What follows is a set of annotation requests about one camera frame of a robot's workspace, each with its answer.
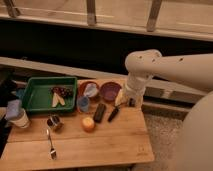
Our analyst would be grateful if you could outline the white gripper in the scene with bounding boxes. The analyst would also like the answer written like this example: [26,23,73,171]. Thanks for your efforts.
[115,73,153,107]

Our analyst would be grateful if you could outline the black eraser block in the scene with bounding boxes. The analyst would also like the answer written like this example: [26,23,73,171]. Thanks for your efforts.
[93,103,106,123]

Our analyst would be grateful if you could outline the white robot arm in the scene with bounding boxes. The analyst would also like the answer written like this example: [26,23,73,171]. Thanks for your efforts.
[115,49,213,171]

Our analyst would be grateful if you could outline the green plastic tray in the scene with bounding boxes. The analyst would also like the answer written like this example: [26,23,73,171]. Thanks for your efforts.
[22,77,77,114]

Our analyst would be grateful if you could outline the black marker pen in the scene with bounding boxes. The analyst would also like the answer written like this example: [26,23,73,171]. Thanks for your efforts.
[108,106,119,122]

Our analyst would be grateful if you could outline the orange bowl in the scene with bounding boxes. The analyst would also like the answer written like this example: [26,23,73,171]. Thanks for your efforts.
[78,81,99,99]

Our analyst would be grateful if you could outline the blue cup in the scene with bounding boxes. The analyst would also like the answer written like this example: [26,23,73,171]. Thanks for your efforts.
[77,96,90,112]

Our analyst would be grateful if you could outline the orange fruit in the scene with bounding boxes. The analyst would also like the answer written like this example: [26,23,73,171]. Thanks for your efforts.
[82,117,95,132]

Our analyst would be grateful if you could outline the pale banana slices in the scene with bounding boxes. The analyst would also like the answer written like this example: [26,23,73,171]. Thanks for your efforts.
[52,93,65,107]

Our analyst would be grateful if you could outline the small metal can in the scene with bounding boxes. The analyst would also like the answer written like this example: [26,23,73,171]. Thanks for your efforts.
[47,115,63,131]

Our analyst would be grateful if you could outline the metal fork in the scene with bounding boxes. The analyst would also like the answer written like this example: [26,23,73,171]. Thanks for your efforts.
[46,129,57,160]

